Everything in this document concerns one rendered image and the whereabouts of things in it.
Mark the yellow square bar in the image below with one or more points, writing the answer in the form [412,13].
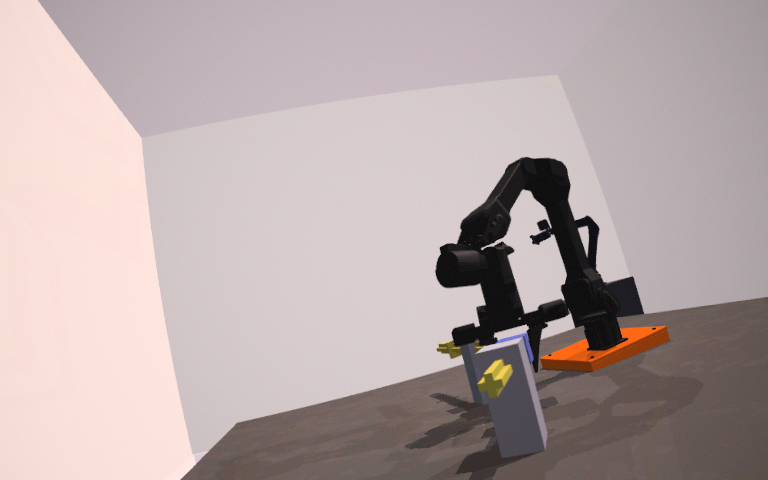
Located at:
[468,353]

